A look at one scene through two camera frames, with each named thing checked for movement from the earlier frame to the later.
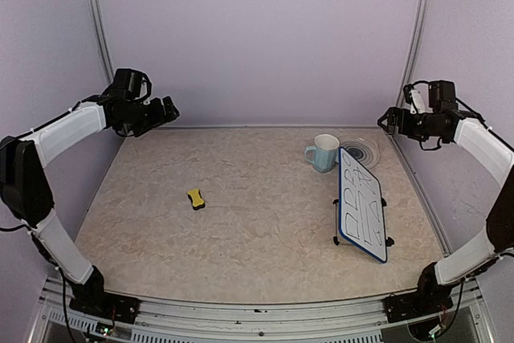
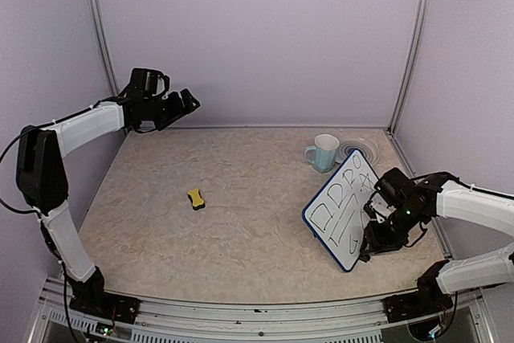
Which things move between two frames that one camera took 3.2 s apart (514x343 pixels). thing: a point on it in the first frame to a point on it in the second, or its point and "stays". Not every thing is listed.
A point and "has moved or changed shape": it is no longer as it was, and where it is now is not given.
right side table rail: (418, 193) stays
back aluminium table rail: (269, 126) stays
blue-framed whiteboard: (361, 207) has moved or changed shape
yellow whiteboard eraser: (197, 202) stays
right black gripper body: (420, 129) to (394, 234)
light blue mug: (324, 153) stays
